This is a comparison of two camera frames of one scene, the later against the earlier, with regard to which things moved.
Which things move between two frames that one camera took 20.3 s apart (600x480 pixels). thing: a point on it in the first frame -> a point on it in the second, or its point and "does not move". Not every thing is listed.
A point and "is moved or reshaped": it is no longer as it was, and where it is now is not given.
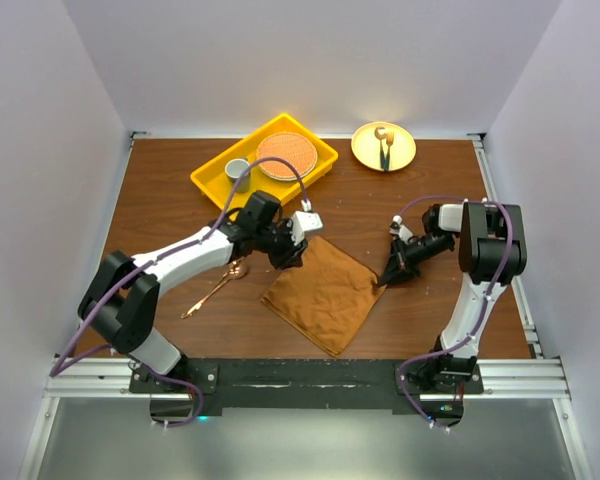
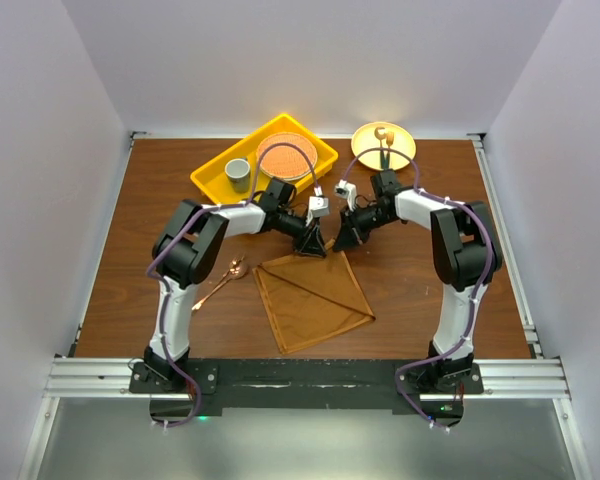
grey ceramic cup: [234, 169] does not move
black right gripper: [396, 263] -> [347, 238]
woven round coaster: [291, 146] does not move
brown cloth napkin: [326, 298] is moved or reshaped
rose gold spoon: [236, 270] does not move
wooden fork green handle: [389, 140] does not move
